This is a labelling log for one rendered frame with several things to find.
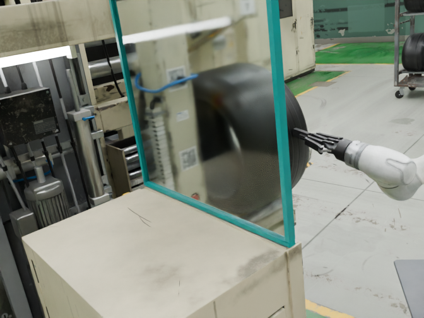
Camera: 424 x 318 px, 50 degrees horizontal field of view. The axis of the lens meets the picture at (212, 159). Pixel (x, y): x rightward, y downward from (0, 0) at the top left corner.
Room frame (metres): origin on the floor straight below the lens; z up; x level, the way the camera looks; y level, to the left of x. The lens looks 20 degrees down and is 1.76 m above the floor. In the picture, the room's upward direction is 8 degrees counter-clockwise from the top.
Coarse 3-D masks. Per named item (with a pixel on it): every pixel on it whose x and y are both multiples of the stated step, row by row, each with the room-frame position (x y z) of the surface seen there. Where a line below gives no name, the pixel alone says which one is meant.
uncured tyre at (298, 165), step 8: (288, 88) 1.69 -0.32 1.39; (288, 96) 1.65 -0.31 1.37; (288, 104) 1.62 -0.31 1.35; (296, 104) 1.65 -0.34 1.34; (288, 112) 1.60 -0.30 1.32; (296, 112) 1.62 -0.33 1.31; (288, 120) 1.58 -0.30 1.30; (296, 120) 1.60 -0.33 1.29; (304, 120) 1.64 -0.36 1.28; (288, 128) 1.57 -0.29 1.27; (304, 128) 1.62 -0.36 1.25; (288, 136) 1.56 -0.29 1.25; (296, 144) 1.57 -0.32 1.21; (304, 144) 1.60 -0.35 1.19; (296, 152) 1.57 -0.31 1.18; (304, 152) 1.60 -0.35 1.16; (296, 160) 1.58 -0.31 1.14; (304, 160) 1.61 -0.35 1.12; (296, 168) 1.59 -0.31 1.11; (304, 168) 1.63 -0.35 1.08; (296, 176) 1.61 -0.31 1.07; (296, 184) 1.67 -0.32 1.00
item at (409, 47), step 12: (396, 0) 6.37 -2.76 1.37; (408, 0) 6.28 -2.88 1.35; (420, 0) 6.18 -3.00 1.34; (396, 12) 6.37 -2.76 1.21; (408, 12) 6.62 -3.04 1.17; (420, 12) 6.32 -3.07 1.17; (396, 24) 6.37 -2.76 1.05; (396, 36) 6.37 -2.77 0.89; (420, 36) 6.31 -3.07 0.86; (396, 48) 6.37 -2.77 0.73; (408, 48) 6.27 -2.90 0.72; (420, 48) 6.17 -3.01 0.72; (396, 60) 6.36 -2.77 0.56; (408, 60) 6.25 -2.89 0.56; (420, 60) 6.15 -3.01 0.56; (396, 72) 6.36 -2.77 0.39; (408, 72) 6.38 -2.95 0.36; (420, 72) 6.27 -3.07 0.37; (396, 84) 6.36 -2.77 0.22; (408, 84) 6.26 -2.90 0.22; (420, 84) 6.17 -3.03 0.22; (396, 96) 6.38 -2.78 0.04
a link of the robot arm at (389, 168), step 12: (360, 156) 1.31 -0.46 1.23; (372, 156) 1.28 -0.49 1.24; (384, 156) 1.26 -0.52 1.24; (396, 156) 1.25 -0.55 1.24; (360, 168) 1.32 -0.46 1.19; (372, 168) 1.27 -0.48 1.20; (384, 168) 1.24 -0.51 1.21; (396, 168) 1.22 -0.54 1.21; (408, 168) 1.22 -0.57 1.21; (384, 180) 1.25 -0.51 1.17; (396, 180) 1.22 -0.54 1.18; (408, 180) 1.22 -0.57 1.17
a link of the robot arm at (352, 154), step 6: (354, 144) 1.36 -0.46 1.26; (360, 144) 1.35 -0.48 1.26; (366, 144) 1.34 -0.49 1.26; (348, 150) 1.35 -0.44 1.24; (354, 150) 1.34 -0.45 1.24; (360, 150) 1.33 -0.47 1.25; (348, 156) 1.35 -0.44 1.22; (354, 156) 1.33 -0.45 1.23; (348, 162) 1.35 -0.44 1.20; (354, 162) 1.33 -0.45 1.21
